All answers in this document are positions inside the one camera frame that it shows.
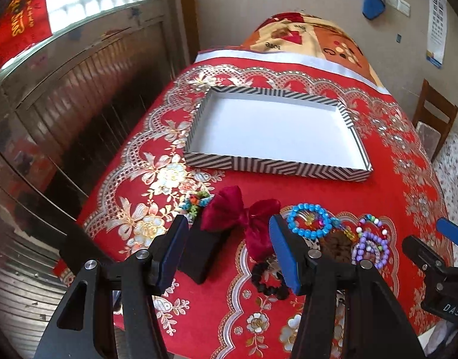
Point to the red floral tablecloth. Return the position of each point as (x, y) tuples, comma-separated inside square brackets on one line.
[(140, 193)]

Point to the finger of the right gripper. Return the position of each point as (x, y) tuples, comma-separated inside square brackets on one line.
[(448, 229)]

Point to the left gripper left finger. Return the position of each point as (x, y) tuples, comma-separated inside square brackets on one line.
[(166, 251)]

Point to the red gold banner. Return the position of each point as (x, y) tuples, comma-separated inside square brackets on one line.
[(23, 24)]

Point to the wooden chair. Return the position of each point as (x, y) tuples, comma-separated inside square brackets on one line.
[(433, 119)]

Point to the dark red bow hairclip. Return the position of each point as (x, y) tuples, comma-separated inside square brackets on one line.
[(227, 210)]

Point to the orange patterned blanket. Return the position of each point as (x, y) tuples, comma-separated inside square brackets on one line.
[(299, 33)]

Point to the floral white bedding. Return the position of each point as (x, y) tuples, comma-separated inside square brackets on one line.
[(446, 169)]

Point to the striped shallow box tray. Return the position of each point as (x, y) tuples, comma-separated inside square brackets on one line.
[(274, 131)]

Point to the brown scrunchie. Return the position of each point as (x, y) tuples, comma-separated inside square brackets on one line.
[(337, 246)]

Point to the white wall switch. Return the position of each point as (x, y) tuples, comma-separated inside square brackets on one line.
[(401, 6)]

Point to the wall poster chart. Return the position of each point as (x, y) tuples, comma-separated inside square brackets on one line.
[(437, 32)]

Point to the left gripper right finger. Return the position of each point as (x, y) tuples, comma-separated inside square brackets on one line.
[(292, 254)]

